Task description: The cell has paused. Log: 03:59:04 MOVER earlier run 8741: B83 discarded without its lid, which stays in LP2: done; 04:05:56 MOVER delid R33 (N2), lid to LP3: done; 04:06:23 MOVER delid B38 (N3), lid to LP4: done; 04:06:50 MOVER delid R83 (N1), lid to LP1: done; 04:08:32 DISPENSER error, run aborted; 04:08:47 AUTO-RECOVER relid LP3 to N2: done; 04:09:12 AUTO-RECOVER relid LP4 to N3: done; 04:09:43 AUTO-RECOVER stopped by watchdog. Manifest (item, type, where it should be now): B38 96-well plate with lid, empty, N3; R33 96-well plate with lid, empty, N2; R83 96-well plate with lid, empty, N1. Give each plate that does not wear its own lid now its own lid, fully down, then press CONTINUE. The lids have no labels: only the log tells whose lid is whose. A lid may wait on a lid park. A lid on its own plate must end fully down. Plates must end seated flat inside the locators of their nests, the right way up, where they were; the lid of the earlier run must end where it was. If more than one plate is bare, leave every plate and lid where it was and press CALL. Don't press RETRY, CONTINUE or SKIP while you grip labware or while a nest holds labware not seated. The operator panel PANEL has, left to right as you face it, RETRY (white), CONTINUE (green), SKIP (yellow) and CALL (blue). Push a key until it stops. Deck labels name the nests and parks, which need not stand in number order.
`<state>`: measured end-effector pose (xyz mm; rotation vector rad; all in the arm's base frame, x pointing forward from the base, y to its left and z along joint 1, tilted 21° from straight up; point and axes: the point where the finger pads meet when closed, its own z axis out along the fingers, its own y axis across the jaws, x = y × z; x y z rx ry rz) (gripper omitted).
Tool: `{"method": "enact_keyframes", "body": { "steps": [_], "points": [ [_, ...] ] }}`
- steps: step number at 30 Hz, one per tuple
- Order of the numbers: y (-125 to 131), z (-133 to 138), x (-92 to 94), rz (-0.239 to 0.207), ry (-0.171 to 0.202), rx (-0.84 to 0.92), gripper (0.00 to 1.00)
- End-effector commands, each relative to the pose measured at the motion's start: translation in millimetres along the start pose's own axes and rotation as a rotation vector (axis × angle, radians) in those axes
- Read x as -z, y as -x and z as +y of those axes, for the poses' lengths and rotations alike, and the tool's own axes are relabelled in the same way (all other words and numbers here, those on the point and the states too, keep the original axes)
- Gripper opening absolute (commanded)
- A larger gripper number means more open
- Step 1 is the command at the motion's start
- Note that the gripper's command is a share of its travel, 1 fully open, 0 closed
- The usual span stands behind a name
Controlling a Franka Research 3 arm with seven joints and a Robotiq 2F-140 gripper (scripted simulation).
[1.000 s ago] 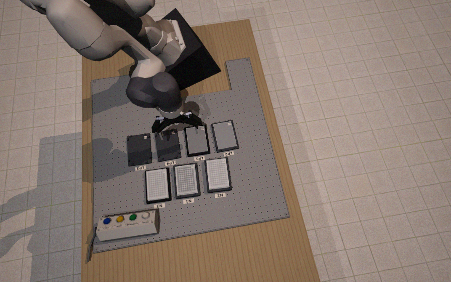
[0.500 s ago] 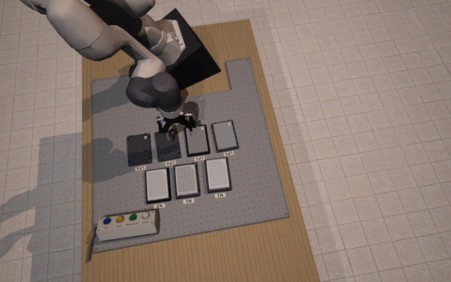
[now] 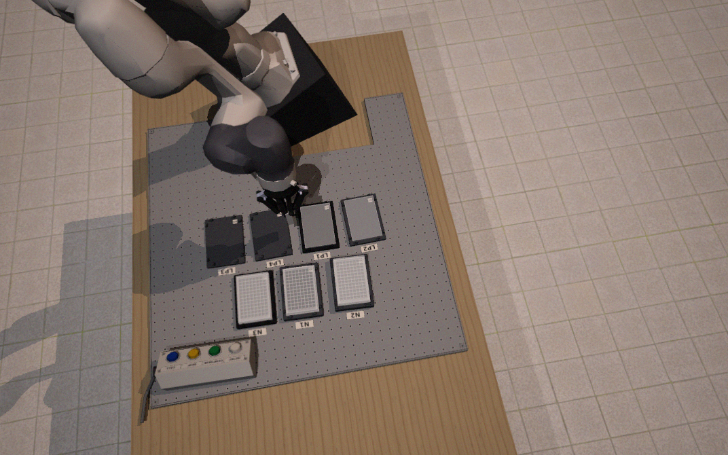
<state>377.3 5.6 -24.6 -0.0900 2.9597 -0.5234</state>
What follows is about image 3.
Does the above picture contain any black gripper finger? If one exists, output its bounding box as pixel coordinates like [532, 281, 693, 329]
[256, 190, 291, 225]
[285, 183, 308, 224]

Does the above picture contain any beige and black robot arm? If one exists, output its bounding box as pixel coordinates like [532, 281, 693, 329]
[31, 0, 300, 192]

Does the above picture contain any grey button panel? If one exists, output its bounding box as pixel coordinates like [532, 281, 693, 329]
[140, 339, 256, 423]

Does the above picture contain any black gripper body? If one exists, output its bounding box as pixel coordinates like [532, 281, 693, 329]
[263, 182, 299, 199]

